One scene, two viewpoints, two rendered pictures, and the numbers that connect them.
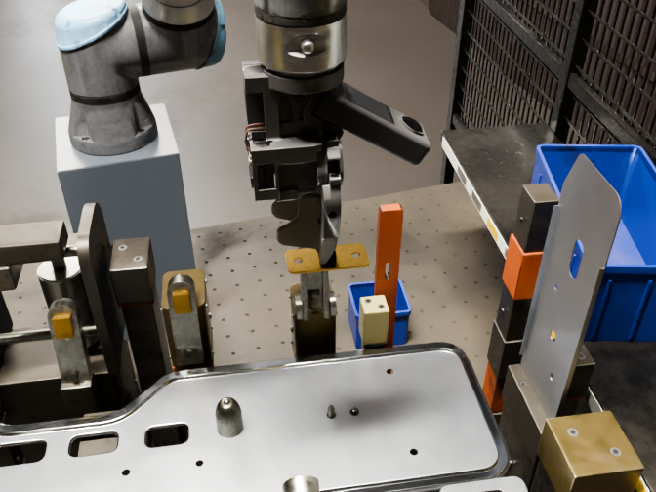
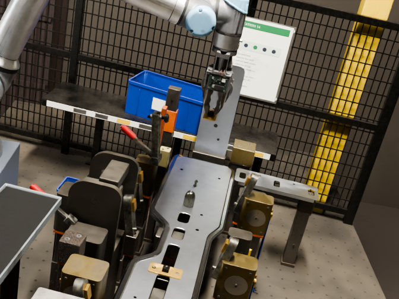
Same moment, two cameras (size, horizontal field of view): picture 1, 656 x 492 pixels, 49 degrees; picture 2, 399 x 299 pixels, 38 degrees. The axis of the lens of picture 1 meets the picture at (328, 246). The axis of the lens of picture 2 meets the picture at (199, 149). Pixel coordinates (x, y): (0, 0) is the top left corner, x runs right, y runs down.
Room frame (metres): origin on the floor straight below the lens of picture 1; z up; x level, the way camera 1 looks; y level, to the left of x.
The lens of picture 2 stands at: (0.25, 1.59, 1.89)
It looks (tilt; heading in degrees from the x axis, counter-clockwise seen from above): 25 degrees down; 282
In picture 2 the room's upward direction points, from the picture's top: 12 degrees clockwise
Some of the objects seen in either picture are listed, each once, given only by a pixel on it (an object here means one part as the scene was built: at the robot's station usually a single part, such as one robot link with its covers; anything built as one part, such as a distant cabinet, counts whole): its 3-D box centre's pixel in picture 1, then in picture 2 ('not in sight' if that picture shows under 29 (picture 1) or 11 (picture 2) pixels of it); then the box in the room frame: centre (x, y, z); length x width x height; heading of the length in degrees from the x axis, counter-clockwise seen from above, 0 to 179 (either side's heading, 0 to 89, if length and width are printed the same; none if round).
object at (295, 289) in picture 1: (312, 377); (135, 205); (0.76, 0.02, 0.87); 0.10 x 0.07 x 0.35; 9
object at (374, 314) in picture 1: (369, 393); (156, 196); (0.72, -0.06, 0.88); 0.04 x 0.04 x 0.37; 9
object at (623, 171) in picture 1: (606, 235); (170, 101); (0.83, -0.40, 1.09); 0.30 x 0.17 x 0.13; 179
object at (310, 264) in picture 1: (327, 255); (211, 113); (0.58, 0.00, 1.26); 0.08 x 0.04 x 0.01; 99
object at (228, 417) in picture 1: (228, 418); (189, 200); (0.56, 0.12, 1.02); 0.03 x 0.03 x 0.07
